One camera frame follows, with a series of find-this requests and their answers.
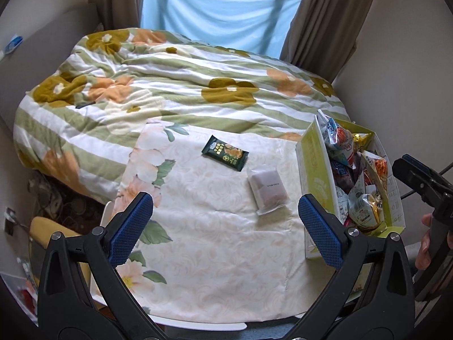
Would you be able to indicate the blue white wall device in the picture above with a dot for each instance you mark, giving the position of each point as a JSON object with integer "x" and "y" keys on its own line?
{"x": 14, "y": 43}

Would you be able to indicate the red white snack bag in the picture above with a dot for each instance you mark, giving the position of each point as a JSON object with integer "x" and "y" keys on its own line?
{"x": 338, "y": 140}

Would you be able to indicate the green striped floral duvet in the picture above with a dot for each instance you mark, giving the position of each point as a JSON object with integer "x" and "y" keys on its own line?
{"x": 136, "y": 75}

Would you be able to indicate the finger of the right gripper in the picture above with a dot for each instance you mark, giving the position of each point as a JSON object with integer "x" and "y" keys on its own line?
{"x": 434, "y": 190}

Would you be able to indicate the person right hand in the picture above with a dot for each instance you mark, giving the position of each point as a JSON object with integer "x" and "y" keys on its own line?
{"x": 423, "y": 259}

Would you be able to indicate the brown right curtain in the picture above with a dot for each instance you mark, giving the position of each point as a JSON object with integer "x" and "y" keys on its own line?
{"x": 322, "y": 35}

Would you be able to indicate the floral cream tablecloth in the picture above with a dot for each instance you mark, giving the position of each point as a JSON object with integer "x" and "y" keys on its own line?
{"x": 207, "y": 255}

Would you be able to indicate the translucent white pouch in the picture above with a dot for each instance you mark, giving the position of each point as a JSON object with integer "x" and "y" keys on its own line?
{"x": 267, "y": 188}

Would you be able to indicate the green cardboard box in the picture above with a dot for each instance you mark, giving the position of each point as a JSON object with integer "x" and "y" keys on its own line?
{"x": 316, "y": 178}

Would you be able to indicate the black phone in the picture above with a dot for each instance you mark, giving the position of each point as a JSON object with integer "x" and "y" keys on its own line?
{"x": 85, "y": 105}

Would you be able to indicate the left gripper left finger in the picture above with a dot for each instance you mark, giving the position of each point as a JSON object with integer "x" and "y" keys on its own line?
{"x": 82, "y": 296}

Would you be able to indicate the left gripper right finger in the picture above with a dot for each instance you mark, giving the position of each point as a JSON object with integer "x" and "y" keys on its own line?
{"x": 370, "y": 295}

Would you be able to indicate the yellow foil snack bag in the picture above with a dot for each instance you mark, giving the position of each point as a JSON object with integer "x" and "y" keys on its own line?
{"x": 368, "y": 195}

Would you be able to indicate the dark green cracker packet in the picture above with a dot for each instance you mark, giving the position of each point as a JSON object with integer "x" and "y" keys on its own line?
{"x": 225, "y": 153}

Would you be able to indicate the light blue cloth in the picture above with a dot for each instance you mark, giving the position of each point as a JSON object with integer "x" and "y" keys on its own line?
{"x": 256, "y": 26}

